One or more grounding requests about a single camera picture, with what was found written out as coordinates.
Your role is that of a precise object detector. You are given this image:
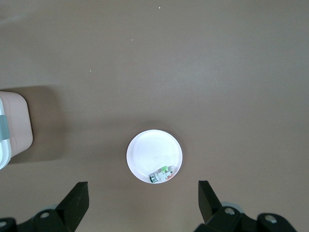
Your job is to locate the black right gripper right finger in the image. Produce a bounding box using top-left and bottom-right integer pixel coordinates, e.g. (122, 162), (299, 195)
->
(195, 180), (298, 232)

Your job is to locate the pale pink round plate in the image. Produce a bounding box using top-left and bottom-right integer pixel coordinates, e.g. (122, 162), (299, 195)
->
(126, 130), (183, 185)

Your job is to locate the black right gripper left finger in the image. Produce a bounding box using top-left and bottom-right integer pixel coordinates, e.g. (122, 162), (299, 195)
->
(0, 181), (91, 232)

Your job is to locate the white lidded storage box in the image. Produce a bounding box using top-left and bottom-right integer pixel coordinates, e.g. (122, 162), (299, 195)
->
(0, 90), (33, 170)

